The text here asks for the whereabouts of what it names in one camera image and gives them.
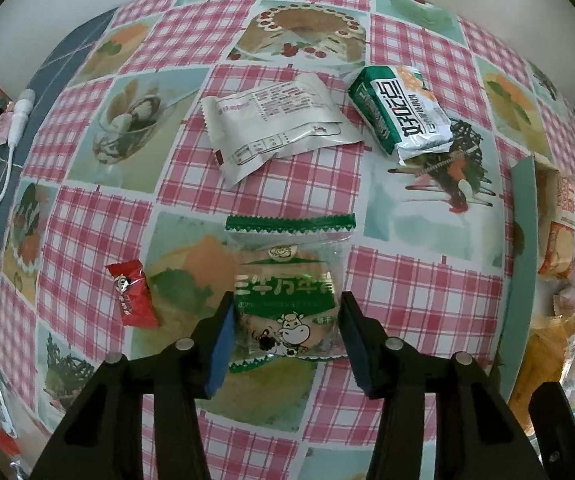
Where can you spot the teal shallow box tray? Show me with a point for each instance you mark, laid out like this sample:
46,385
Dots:
520,260

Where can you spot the red object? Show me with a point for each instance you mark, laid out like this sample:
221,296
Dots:
6,441

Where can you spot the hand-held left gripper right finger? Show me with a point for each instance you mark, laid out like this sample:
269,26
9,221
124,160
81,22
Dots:
355,355

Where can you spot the small pink packet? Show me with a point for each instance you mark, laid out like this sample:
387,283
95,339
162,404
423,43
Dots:
1,130

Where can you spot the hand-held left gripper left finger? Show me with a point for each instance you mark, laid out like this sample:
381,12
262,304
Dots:
222,355

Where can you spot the silver white snack packet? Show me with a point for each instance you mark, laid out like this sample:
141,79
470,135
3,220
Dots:
277,120

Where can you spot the clear green-edged cracker packet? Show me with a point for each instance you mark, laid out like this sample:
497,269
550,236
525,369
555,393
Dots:
287,280

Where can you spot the orange cake roll packet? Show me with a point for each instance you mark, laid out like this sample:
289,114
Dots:
557,240

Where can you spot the large yellow bread packet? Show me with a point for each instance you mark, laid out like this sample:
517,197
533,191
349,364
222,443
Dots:
542,355

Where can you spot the green white biscuit packet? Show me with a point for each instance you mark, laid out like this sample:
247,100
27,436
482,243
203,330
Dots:
402,110

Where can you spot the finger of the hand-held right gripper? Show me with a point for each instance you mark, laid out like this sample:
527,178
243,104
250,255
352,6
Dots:
555,425

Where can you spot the small red candy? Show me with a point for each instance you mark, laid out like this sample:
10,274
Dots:
132,295

